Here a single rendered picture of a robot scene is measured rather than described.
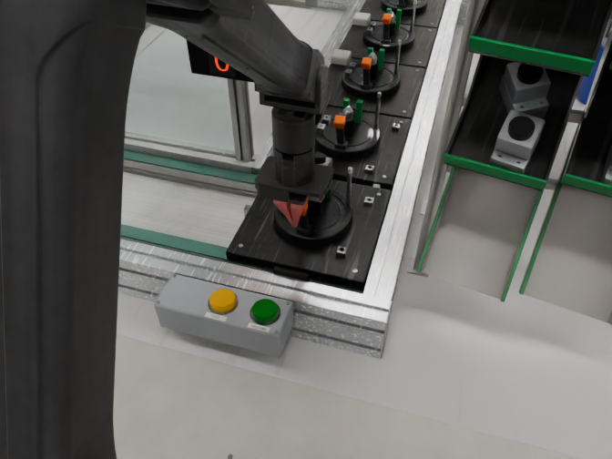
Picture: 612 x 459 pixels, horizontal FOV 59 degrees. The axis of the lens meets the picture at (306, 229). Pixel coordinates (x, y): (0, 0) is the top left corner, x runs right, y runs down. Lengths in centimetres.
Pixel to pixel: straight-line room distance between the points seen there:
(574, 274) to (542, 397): 20
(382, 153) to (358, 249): 28
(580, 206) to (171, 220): 71
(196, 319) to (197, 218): 27
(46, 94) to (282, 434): 68
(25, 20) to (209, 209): 86
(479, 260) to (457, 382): 20
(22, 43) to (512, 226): 74
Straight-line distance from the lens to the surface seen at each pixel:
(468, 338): 98
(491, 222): 87
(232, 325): 84
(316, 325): 89
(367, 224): 97
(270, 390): 89
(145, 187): 117
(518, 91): 76
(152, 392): 92
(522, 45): 66
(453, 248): 87
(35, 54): 26
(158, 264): 94
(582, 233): 90
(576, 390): 98
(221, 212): 108
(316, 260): 90
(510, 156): 74
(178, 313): 87
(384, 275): 91
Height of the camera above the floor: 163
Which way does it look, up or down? 44 degrees down
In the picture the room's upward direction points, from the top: straight up
